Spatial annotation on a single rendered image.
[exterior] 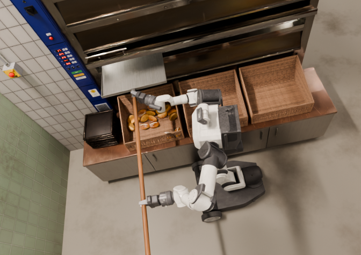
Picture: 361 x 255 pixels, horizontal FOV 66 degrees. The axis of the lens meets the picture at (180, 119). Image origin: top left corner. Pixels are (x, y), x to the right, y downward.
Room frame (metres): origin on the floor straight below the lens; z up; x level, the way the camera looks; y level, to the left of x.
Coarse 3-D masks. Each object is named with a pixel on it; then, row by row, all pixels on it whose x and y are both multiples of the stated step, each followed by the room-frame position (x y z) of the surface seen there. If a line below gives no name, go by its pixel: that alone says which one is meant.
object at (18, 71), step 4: (4, 64) 1.96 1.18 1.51; (12, 64) 1.92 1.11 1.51; (16, 64) 1.93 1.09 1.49; (4, 68) 1.91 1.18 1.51; (8, 68) 1.89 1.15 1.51; (12, 68) 1.88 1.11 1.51; (16, 68) 1.90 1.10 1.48; (20, 68) 1.94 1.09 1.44; (4, 72) 1.89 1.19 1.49; (8, 72) 1.89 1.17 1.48; (12, 72) 1.88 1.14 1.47; (16, 72) 1.88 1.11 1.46; (20, 72) 1.90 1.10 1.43; (8, 76) 1.89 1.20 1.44; (16, 76) 1.88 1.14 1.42
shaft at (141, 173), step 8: (136, 104) 1.38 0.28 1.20; (136, 112) 1.30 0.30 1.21; (136, 120) 1.23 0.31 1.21; (136, 128) 1.16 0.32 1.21; (136, 136) 1.09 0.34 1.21; (136, 144) 1.03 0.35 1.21; (144, 184) 0.73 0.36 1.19; (144, 192) 0.68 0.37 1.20; (144, 208) 0.58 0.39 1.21; (144, 216) 0.53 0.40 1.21; (144, 224) 0.48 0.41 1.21; (144, 232) 0.44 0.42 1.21; (144, 240) 0.40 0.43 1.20
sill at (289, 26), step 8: (288, 24) 1.67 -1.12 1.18; (296, 24) 1.65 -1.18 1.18; (304, 24) 1.62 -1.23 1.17; (248, 32) 1.74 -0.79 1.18; (256, 32) 1.71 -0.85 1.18; (264, 32) 1.68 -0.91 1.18; (272, 32) 1.66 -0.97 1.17; (280, 32) 1.65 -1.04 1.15; (216, 40) 1.77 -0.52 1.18; (224, 40) 1.74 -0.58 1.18; (232, 40) 1.71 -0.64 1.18; (240, 40) 1.70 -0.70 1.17; (248, 40) 1.69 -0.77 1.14; (184, 48) 1.81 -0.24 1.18; (192, 48) 1.78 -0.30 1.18; (200, 48) 1.75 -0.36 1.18; (208, 48) 1.73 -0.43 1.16; (168, 56) 1.78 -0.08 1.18; (176, 56) 1.77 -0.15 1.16
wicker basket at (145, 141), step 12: (168, 84) 1.77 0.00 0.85; (120, 96) 1.82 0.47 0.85; (120, 108) 1.73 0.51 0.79; (132, 108) 1.77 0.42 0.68; (144, 108) 1.75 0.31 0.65; (120, 120) 1.59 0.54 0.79; (168, 120) 1.55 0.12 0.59; (180, 120) 1.46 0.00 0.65; (132, 132) 1.56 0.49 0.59; (144, 132) 1.51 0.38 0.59; (156, 132) 1.47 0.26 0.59; (180, 132) 1.31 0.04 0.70; (132, 144) 1.36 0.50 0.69; (144, 144) 1.35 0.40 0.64; (156, 144) 1.33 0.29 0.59
